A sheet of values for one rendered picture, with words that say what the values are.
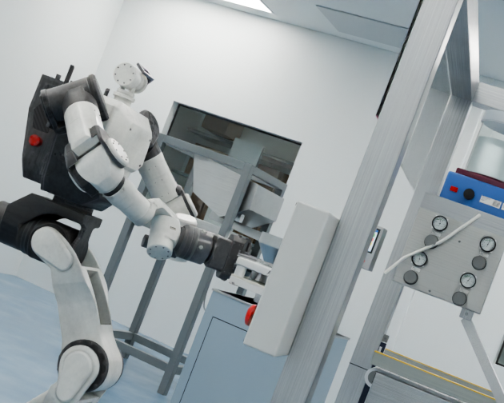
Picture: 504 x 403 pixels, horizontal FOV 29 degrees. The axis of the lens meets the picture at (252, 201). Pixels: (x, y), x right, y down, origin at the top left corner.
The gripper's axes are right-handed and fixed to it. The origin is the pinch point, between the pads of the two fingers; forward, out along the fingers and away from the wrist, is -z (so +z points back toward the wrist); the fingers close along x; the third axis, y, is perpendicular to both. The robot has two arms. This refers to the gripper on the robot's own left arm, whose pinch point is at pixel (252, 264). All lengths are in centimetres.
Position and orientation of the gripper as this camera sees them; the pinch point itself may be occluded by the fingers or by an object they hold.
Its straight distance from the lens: 269.7
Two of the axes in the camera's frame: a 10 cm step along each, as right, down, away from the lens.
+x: -3.4, 9.4, -0.4
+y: -3.5, -1.7, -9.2
